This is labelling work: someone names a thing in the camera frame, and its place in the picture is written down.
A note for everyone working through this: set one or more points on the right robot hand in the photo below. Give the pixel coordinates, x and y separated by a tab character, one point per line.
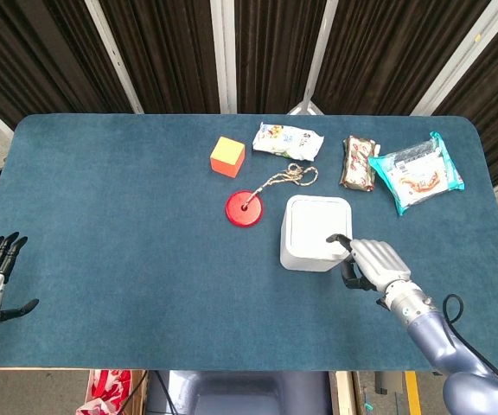
374	261

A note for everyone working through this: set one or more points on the orange yellow cube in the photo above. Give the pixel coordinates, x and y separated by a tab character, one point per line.
227	157

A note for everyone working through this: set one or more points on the white snack bag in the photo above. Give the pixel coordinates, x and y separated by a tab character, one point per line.
287	142

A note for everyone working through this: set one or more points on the teal clear snack package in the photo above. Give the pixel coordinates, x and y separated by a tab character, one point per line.
415	172

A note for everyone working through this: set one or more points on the wooden board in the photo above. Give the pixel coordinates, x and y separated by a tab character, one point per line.
343	392

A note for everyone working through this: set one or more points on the brown red snack packet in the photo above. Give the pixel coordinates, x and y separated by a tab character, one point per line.
358	163

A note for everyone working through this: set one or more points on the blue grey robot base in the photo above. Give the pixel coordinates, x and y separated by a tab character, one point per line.
240	393

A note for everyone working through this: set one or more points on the red white plastic bag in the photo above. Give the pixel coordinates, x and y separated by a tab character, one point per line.
104	391

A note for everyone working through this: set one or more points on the blue table mat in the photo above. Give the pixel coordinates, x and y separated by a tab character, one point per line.
145	242

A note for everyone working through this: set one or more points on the white lidded box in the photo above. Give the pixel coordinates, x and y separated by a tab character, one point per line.
316	233

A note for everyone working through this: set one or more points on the red disc with hole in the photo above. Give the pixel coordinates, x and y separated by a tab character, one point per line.
244	208

